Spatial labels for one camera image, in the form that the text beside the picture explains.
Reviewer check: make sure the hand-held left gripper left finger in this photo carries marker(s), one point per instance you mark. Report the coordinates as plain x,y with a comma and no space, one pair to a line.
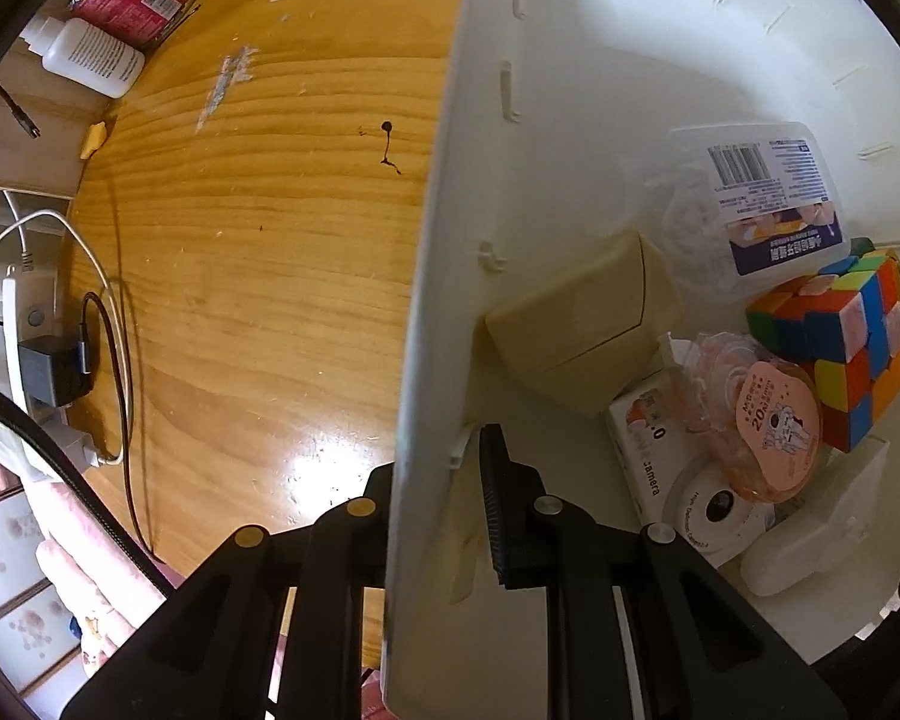
379,510

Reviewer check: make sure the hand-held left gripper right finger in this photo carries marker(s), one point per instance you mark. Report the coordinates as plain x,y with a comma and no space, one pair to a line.
493,510

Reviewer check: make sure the white camera box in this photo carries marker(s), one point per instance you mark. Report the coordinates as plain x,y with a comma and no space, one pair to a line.
652,465

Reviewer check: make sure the beige box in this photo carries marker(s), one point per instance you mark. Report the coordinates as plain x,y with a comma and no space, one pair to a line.
570,315

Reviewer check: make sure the pink correction tape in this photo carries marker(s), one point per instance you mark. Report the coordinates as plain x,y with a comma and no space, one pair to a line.
776,420

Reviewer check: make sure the white plastic dispenser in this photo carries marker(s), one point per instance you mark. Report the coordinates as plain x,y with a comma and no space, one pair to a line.
810,555

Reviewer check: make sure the colourful puzzle cube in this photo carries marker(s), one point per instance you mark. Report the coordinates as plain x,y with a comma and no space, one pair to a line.
832,330

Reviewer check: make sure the clear box with blue label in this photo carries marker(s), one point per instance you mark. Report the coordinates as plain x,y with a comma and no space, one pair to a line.
772,195

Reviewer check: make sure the white plastic storage bin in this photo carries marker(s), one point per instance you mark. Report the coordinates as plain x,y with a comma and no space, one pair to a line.
607,52

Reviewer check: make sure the pink floral bedding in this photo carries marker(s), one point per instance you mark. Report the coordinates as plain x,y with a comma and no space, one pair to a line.
82,577

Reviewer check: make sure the white charger plug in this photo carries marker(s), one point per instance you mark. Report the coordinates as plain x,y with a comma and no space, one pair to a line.
75,446

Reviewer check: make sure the black power adapter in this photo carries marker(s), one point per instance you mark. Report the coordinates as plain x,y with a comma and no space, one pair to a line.
49,375

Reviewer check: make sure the white power strip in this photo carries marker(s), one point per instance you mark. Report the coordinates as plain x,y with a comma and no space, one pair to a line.
30,300

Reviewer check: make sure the small yellow piece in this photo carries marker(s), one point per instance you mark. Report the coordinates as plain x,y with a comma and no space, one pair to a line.
94,141

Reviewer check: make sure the white plastic bottle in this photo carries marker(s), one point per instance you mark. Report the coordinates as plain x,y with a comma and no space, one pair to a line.
90,56

